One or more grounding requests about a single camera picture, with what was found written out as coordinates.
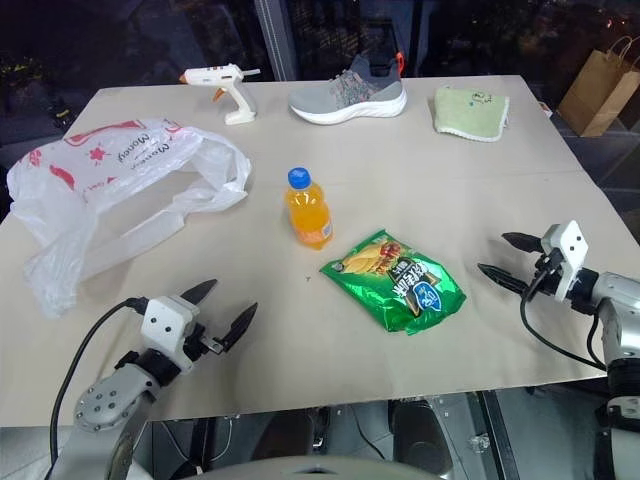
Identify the green potato chip bag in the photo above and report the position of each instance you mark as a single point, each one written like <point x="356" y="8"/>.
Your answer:
<point x="400" y="290"/>

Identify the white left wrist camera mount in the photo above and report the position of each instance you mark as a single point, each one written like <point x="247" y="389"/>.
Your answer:
<point x="165" y="320"/>

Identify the folded green towel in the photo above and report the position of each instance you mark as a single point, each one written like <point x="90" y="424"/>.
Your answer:
<point x="465" y="115"/>

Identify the grey knit sneaker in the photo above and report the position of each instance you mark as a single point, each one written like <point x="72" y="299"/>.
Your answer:
<point x="345" y="100"/>

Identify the grey window frame post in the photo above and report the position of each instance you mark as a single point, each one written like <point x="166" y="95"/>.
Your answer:
<point x="280" y="40"/>

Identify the orange soda bottle blue cap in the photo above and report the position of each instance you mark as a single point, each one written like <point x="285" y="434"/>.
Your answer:
<point x="307" y="215"/>

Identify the white hot glue gun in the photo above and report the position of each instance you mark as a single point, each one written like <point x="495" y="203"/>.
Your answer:
<point x="240" y="107"/>

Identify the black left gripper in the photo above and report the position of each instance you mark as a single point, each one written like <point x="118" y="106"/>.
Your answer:
<point x="202" y="342"/>

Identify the white red-printed plastic bag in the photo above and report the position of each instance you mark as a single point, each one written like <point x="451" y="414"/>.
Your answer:
<point x="75" y="165"/>

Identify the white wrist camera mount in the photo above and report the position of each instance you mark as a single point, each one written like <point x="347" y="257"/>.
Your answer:
<point x="165" y="320"/>
<point x="570" y="245"/>

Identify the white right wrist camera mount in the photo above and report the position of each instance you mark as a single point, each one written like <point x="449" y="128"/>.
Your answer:
<point x="570" y="245"/>

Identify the dark metal table frame bar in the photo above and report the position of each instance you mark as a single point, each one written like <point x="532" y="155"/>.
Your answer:
<point x="497" y="435"/>

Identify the brown paper shopping bag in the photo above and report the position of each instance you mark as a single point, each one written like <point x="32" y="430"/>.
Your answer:
<point x="595" y="90"/>

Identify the dark rounded shape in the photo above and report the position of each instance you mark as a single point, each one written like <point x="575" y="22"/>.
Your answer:
<point x="420" y="425"/>

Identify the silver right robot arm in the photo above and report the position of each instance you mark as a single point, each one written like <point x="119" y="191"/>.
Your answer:
<point x="617" y="300"/>

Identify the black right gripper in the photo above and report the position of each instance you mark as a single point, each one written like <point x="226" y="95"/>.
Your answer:
<point x="547" y="275"/>

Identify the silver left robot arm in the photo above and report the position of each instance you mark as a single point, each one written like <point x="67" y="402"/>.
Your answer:
<point x="105" y="400"/>

